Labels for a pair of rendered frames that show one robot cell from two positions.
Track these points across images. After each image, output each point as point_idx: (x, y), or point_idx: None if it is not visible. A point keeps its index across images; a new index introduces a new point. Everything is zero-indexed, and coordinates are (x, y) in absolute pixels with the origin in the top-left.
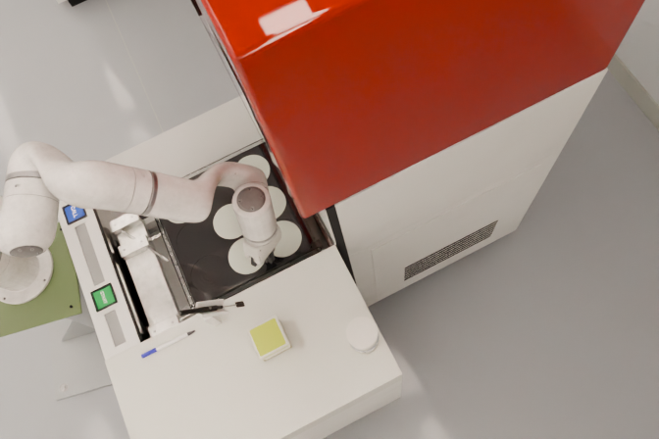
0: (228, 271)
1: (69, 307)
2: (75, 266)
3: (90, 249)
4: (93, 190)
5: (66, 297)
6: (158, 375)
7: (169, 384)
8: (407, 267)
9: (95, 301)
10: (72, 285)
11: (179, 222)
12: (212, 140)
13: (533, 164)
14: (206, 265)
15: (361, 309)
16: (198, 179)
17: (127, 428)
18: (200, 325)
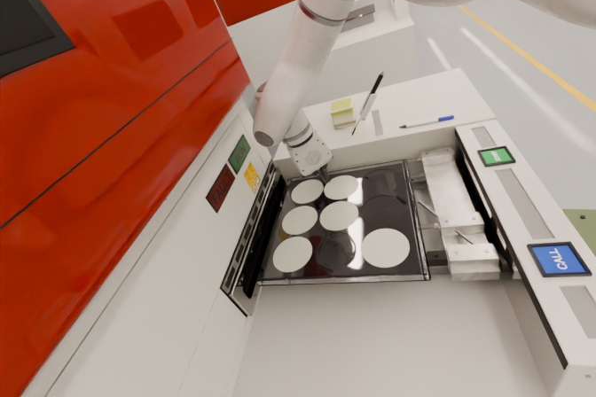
0: (362, 179)
1: (586, 217)
2: (546, 190)
3: (519, 206)
4: None
5: (595, 229)
6: (441, 109)
7: (433, 105)
8: None
9: (507, 154)
10: (585, 238)
11: (392, 229)
12: (320, 356)
13: None
14: (380, 188)
15: None
16: (283, 58)
17: (474, 89)
18: (394, 130)
